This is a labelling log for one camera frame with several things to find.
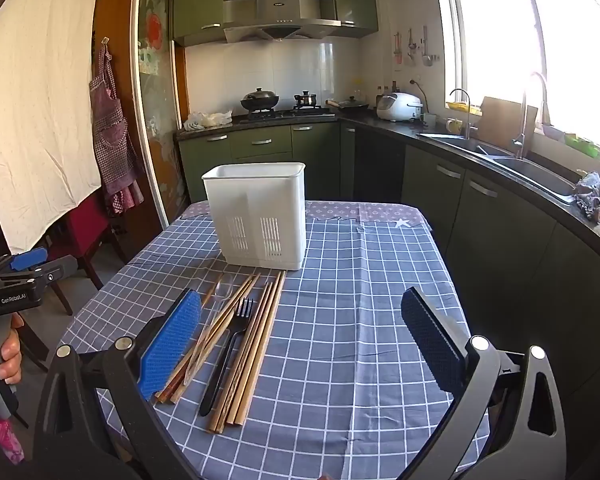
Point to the clear plastic spoon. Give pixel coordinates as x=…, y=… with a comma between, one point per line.
x=221, y=291

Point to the steel range hood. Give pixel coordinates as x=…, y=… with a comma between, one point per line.
x=280, y=12

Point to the white plastic utensil holder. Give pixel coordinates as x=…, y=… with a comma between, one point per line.
x=252, y=200

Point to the purple patterned star cloth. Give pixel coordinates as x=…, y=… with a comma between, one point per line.
x=350, y=211

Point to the grey cup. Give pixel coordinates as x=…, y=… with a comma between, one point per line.
x=429, y=119

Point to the hanging metal spoon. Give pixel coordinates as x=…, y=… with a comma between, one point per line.
x=411, y=50

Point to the group of seasoning bottles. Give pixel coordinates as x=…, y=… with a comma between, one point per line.
x=386, y=90

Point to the white plastic bag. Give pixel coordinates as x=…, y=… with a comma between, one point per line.
x=207, y=120

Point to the pile of wooden chopsticks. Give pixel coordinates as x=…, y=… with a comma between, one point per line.
x=257, y=340

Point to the white hanging sheet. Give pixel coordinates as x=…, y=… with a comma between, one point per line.
x=35, y=110

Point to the glass sliding door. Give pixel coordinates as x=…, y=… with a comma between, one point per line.
x=155, y=110

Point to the small chrome faucet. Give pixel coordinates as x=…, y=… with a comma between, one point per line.
x=466, y=110

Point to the black kitchen countertop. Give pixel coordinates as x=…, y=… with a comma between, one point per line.
x=365, y=122

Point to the blue checkered tablecloth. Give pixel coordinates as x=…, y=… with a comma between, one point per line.
x=350, y=320

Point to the red chair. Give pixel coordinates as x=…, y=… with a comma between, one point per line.
x=87, y=230

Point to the hanging pink kitchen tool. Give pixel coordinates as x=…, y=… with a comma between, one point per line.
x=397, y=50

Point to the small black pot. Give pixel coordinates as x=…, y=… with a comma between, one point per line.
x=306, y=99

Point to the yellow sponge tray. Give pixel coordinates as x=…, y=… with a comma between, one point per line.
x=462, y=107

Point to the steel kitchen sink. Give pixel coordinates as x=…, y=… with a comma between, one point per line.
x=530, y=170

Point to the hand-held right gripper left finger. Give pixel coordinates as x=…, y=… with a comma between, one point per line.
x=172, y=340

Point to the person's left forearm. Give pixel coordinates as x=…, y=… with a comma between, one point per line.
x=2, y=437

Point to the white rice cooker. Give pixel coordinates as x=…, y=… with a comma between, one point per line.
x=399, y=106

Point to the frying pan with lid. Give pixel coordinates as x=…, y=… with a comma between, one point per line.
x=350, y=104

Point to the gas stove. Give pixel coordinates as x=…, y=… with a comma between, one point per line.
x=290, y=112

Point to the purple plaid apron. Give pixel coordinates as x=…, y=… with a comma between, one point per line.
x=111, y=145

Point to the hanging metal spatula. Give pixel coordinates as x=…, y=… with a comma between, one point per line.
x=426, y=55

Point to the tall chrome faucet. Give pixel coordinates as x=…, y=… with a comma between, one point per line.
x=522, y=125

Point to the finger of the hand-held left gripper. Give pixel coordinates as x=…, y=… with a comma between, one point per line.
x=55, y=272
x=29, y=259

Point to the green wall cabinets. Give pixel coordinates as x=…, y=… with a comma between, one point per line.
x=200, y=0

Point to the black plastic fork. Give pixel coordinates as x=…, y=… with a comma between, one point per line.
x=229, y=352

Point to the green base kitchen cabinets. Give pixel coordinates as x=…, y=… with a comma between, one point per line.
x=480, y=220

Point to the crumpled dish rag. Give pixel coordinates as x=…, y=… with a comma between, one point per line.
x=591, y=195

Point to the green plastic container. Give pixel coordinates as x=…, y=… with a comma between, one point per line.
x=582, y=144

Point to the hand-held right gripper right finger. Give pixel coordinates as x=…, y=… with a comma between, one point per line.
x=427, y=340

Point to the black wok with lid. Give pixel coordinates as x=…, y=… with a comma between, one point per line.
x=259, y=99

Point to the person's left hand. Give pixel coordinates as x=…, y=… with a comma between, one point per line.
x=14, y=355

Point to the wooden cutting board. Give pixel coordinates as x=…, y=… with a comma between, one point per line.
x=500, y=122

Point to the kitchen window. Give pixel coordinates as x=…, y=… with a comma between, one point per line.
x=495, y=35

